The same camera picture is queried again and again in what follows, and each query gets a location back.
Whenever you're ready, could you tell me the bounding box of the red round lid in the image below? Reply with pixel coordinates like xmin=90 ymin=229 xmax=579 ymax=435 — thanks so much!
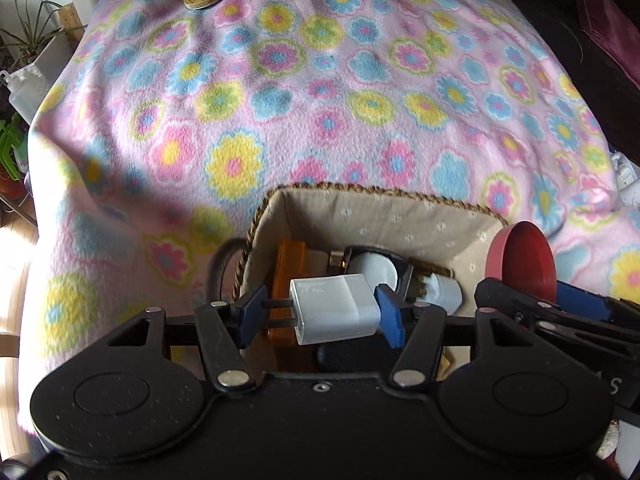
xmin=484 ymin=221 xmax=557 ymax=306

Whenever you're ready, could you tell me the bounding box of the white plastic device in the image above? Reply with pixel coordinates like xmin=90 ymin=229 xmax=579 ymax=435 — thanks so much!
xmin=610 ymin=152 xmax=640 ymax=206

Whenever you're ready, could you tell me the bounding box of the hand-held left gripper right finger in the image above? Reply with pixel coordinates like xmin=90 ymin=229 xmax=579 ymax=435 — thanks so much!
xmin=374 ymin=284 xmax=522 ymax=389

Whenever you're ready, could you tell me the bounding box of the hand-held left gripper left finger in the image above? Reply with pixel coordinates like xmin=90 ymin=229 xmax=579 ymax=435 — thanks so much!
xmin=107 ymin=285 xmax=271 ymax=394

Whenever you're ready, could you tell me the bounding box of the small green plant red pot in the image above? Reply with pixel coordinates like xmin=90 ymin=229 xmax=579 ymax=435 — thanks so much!
xmin=0 ymin=112 xmax=28 ymax=198

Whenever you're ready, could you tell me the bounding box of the maroon cushion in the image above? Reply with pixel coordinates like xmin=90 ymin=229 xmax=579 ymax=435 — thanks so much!
xmin=575 ymin=0 xmax=640 ymax=96

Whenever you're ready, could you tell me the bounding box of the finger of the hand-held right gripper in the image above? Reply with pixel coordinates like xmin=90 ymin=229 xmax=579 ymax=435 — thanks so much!
xmin=474 ymin=278 xmax=572 ymax=332
xmin=555 ymin=280 xmax=640 ymax=327

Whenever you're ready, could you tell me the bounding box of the pink floral fleece blanket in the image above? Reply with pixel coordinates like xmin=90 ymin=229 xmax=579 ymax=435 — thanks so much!
xmin=17 ymin=0 xmax=640 ymax=431

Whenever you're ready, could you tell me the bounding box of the white planter box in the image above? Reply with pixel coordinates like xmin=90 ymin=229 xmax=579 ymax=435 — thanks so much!
xmin=7 ymin=35 xmax=76 ymax=121

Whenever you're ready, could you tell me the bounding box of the white charger plug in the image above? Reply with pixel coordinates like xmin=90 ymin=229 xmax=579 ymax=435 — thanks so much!
xmin=263 ymin=274 xmax=383 ymax=347

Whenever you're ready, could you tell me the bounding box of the woven basket with fabric lining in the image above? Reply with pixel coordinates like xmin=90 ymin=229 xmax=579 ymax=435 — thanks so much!
xmin=209 ymin=182 xmax=510 ymax=376

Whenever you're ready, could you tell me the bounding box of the green potted plant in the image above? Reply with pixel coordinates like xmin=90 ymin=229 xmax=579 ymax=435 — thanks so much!
xmin=0 ymin=0 xmax=88 ymax=68

